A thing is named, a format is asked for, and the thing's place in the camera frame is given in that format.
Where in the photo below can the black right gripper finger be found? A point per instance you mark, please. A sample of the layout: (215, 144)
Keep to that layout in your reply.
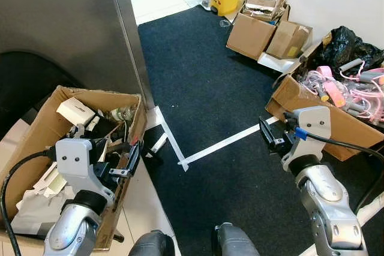
(265, 129)
(277, 145)

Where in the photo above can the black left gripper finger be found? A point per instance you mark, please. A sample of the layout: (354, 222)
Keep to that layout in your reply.
(133, 159)
(83, 132)

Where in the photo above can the large cardboard rubbish box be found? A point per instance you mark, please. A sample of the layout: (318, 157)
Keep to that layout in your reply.
(36, 130)

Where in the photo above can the black rubbish bag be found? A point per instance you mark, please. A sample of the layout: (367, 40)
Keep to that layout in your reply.
(345, 46)

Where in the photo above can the small white carton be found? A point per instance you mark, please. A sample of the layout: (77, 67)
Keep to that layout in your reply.
(75, 111)

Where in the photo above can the clear plastic bottle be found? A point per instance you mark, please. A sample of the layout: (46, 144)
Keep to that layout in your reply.
(123, 114)

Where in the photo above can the white foam board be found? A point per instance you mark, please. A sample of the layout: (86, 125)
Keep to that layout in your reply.
(279, 63)

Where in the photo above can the black carpet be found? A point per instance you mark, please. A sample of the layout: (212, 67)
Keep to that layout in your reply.
(210, 88)

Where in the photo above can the grey left robot leg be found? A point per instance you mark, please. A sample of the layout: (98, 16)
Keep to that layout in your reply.
(150, 245)

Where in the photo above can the grey robot leg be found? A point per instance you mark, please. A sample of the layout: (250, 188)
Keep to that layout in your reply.
(150, 245)
(235, 244)

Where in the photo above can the white packaging insert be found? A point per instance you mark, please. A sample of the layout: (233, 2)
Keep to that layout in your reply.
(36, 208)

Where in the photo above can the cardboard box with yellow label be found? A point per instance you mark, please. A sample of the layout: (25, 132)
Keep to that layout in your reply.
(288, 40)

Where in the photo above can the plain closed cardboard box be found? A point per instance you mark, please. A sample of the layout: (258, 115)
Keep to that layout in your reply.
(249, 37)

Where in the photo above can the grey right robot leg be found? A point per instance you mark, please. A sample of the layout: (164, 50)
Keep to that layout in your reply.
(235, 244)

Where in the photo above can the open cardboard box with packets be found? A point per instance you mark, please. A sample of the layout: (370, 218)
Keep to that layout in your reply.
(264, 5)

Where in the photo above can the grey metal cabinet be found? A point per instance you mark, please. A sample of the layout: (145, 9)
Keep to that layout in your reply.
(60, 10)

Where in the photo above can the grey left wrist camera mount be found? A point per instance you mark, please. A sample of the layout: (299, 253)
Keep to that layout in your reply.
(75, 157)

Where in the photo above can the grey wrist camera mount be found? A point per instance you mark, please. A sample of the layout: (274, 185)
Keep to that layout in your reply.
(312, 127)
(75, 157)

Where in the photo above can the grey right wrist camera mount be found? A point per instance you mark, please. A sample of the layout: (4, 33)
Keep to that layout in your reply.
(312, 127)

